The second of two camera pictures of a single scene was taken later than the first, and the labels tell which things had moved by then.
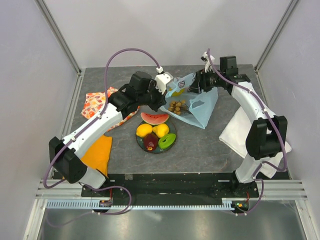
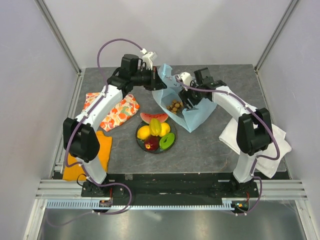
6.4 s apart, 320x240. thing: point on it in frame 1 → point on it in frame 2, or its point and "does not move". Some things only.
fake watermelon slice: x=154 y=118 does not move
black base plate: x=172 y=186 does not move
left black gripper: x=161 y=99 → x=156 y=82
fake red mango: x=151 y=141 does not move
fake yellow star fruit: x=177 y=94 → x=155 y=127
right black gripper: x=202 y=78 → x=186 y=94
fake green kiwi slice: x=167 y=140 does not move
